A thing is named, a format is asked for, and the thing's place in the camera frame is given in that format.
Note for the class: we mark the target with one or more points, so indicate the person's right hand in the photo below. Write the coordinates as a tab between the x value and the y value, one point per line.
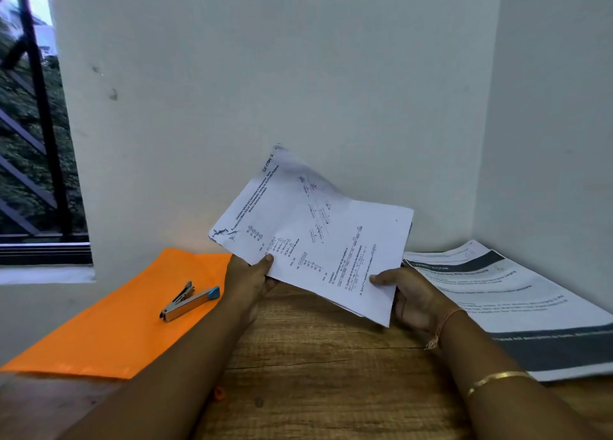
416	298

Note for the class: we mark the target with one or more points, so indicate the person's left hand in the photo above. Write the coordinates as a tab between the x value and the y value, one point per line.
242	281

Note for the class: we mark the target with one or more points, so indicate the person's right thumb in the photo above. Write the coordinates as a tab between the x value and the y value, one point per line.
385	278

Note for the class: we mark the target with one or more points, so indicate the person's left thumb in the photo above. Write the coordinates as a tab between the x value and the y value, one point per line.
262	264

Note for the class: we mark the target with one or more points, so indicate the white printed paper sheets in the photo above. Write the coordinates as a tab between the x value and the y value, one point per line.
316	233

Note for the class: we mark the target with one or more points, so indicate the person's left forearm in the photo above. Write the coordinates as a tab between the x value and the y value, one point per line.
158	377

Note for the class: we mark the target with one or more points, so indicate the person's right forearm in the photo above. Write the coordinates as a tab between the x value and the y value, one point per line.
507	387

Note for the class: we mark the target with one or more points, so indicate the orange thread wrist band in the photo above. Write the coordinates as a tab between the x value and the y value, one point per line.
443	324

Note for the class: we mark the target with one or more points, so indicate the silver stapler with blue end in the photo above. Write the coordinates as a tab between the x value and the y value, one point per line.
184	301

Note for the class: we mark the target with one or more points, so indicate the small orange rubber band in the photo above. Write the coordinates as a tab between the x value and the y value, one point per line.
219	394

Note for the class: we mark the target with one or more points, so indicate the white and grey printed document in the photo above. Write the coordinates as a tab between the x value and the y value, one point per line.
522	301

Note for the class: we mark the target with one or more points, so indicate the orange paper envelope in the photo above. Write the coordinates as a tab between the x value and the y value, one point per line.
124	320

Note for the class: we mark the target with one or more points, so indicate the gold bangle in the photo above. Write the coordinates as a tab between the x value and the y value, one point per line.
495	380

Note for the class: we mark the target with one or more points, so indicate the black window grille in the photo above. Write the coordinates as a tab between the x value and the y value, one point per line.
36	133

